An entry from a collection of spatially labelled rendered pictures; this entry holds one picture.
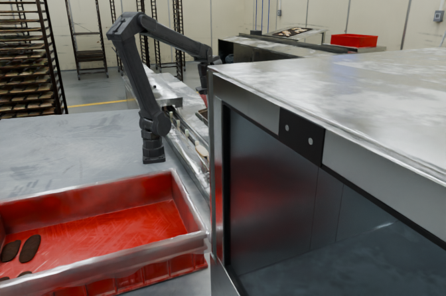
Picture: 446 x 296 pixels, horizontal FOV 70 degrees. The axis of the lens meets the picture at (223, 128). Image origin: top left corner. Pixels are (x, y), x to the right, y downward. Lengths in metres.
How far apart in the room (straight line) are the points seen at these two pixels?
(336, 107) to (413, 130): 0.05
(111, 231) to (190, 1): 7.90
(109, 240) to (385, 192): 0.78
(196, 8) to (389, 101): 8.40
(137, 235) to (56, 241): 0.20
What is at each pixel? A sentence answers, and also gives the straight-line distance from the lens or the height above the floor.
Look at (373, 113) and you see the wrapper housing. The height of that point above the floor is 1.30.
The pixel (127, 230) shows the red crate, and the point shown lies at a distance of 0.91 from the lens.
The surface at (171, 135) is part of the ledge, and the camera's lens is 1.37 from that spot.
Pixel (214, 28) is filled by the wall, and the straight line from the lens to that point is 8.79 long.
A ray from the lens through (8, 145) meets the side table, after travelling 1.66.
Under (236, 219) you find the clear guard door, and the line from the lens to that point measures 0.39.
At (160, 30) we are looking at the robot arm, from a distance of 1.20.
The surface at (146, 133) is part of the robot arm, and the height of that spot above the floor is 0.93.
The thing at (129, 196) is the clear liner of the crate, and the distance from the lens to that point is 0.97.
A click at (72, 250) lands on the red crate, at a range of 0.90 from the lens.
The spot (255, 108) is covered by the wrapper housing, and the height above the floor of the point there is 1.29.
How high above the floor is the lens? 1.37
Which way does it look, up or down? 21 degrees down
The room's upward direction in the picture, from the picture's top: 1 degrees counter-clockwise
